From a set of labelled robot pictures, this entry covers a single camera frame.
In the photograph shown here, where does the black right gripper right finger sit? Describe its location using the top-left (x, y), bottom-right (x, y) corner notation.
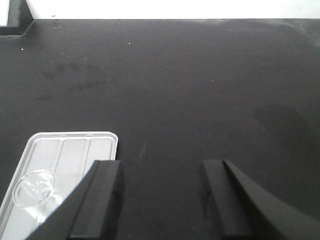
top-left (201, 159), bottom-right (320, 240)

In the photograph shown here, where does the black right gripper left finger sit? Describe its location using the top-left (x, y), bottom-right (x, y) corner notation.
top-left (33, 160), bottom-right (123, 240)

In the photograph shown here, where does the small clear glass beaker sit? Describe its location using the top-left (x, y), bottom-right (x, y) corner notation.
top-left (11, 169), bottom-right (66, 224)

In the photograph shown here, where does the metal tray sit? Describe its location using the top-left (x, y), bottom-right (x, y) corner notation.
top-left (0, 131), bottom-right (119, 240)

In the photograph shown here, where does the black white power socket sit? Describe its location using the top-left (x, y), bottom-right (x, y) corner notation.
top-left (0, 0), bottom-right (34, 36)

